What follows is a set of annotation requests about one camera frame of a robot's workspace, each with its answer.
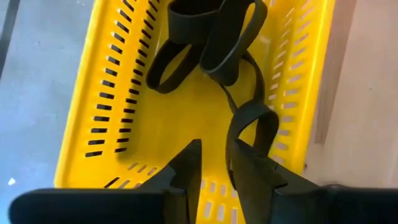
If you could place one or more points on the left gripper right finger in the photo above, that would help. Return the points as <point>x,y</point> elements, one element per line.
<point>280,205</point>

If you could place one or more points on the wide black rubber band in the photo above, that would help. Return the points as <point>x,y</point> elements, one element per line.
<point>248,113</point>
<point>227,46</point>
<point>189,25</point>

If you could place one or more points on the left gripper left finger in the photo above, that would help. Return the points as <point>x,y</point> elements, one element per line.
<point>93,208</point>

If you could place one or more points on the yellow plastic basket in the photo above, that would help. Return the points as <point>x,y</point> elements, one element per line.
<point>174,124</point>

